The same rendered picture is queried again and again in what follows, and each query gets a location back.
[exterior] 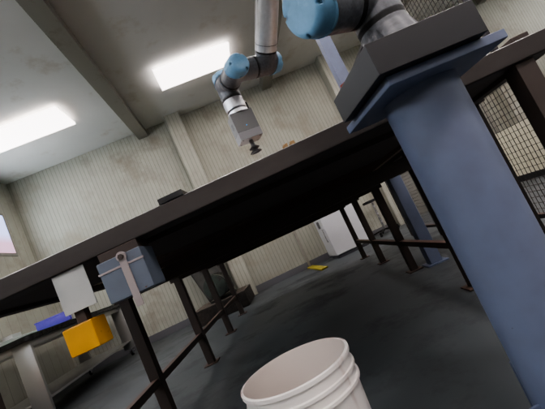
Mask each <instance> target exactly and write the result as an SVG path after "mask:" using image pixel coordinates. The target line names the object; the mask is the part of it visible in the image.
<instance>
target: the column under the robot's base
mask: <svg viewBox="0 0 545 409"><path fill-rule="evenodd" d="M507 37H508V34H507V32H506V31H505V30H504V29H501V30H499V31H496V32H493V33H491V34H489V35H486V36H485V37H481V38H479V39H477V40H475V41H472V42H469V43H467V44H464V45H462V46H459V47H457V48H455V49H453V50H450V51H448V52H445V53H443V54H440V55H437V56H435V57H434V58H430V59H428V60H426V61H424V62H421V63H418V64H416V65H413V66H412V67H408V68H406V69H404V70H402V71H399V72H397V73H394V74H392V75H389V76H386V77H385V79H384V80H383V81H382V83H381V84H380V86H379V87H378V88H377V89H376V90H375V91H374V93H373V94H372V95H371V97H370V98H369V99H368V101H367V102H366V103H365V105H364V106H363V107H362V109H361V110H360V111H359V112H358V113H357V115H356V116H355V117H354V119H353V120H352V121H351V123H350V124H349V126H348V127H347V130H348V132H349V133H350V134H351V133H353V132H356V131H358V130H361V129H363V128H364V127H368V126H370V125H372V124H374V123H378V122H379V121H381V120H384V119H387V120H388V122H389V124H390V126H391V128H392V129H393V132H394V134H395V136H396V137H397V140H398V142H399V144H400V146H401V148H402V150H403V152H404V154H405V155H406V158H407V159H408V161H409V163H410V165H411V167H412V169H413V171H414V173H415V175H416V177H417V179H418V181H419V183H420V185H421V187H422V189H423V191H424V193H425V195H426V197H427V199H428V200H429V202H430V204H431V207H432V208H433V210H434V212H435V214H436V216H437V218H438V220H439V222H440V224H441V226H442V228H443V230H444V233H445V234H446V236H447V238H448V241H449V242H450V243H451V245H452V247H453V250H454V251H455V253H456V255H457V258H458V260H459V261H460V263H461V266H462V268H463V269H464V271H465V273H466V276H467V277H468V279H469V281H470V284H471V285H472V287H473V288H474V291H475V293H476V295H477V296H478V299H479V301H480V303H481V304H482V306H483V309H484V311H485V313H486V314H487V317H488V319H489V321H490V322H491V325H492V326H493V328H494V330H495V332H496V334H497V336H498V338H499V340H500V342H501V344H502V346H503V348H504V350H505V352H506V354H507V356H508V358H509V360H510V361H509V363H510V365H511V367H512V369H513V371H514V373H515V375H516V377H517V379H518V381H519V383H520V385H521V387H522V389H523V391H524V393H525V395H526V397H527V398H528V400H529V402H530V405H531V406H532V407H531V408H529V409H545V234H544V233H543V230H542V228H541V226H540V225H539V223H538V221H537V219H536V217H535V215H534V214H533V212H532V210H531V208H530V206H529V204H528V203H527V201H526V198H525V197H524V195H523V194H522V192H521V189H520V188H519V186H518V184H517V182H516V180H515V178H514V177H513V174H512V173H511V171H510V169H509V167H508V165H507V164H506V162H505V160H504V158H503V156H502V154H501V153H500V150H499V149H498V147H497V145H496V143H495V141H494V140H493V138H492V136H491V134H490V132H489V131H488V129H487V126H486V124H485V123H484V121H483V119H482V117H481V115H480V113H479V112H478V110H477V108H476V106H475V104H474V103H473V101H472V99H471V97H470V95H469V93H468V92H467V90H466V87H465V85H464V84H463V83H462V81H461V78H460V77H461V76H462V75H464V74H465V73H466V72H467V71H468V70H469V69H470V68H471V67H472V66H474V65H475V64H476V63H477V62H479V61H480V60H481V59H482V58H484V57H485V56H486V55H487V54H488V53H490V52H491V51H492V50H493V49H494V48H495V47H497V46H498V44H500V43H501V42H502V41H503V40H505V39H506V38H507Z"/></svg>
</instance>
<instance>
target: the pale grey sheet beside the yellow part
mask: <svg viewBox="0 0 545 409"><path fill-rule="evenodd" d="M51 279H52V282H53V284H54V288H55V290H56V292H57V295H58V298H59V301H60V303H61V305H62V309H63V311H64V313H65V316H70V315H71V314H73V313H75V312H78V311H80V310H82V309H84V308H86V307H89V306H91V305H93V304H95V303H97V298H96V296H95V294H94V292H93V289H92V286H91V284H90V281H89V279H88V275H87V274H86V271H85V269H84V266H83V264H82V265H79V266H77V267H74V268H73V269H70V270H68V271H66V272H64V273H61V274H59V275H58V276H55V277H53V278H51Z"/></svg>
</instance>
